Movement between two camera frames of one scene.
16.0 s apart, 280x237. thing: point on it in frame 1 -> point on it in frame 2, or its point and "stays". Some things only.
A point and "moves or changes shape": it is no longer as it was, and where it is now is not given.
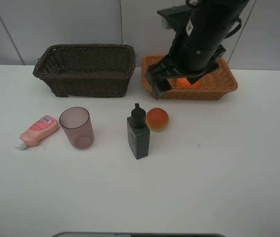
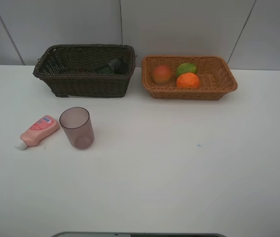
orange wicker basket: (215, 83) stays
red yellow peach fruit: (157, 119) moves or changes shape
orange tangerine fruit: (183, 82) stays
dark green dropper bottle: (138, 133) -> (119, 66)
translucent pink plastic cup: (77, 127) stays
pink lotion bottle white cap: (44, 127) stays
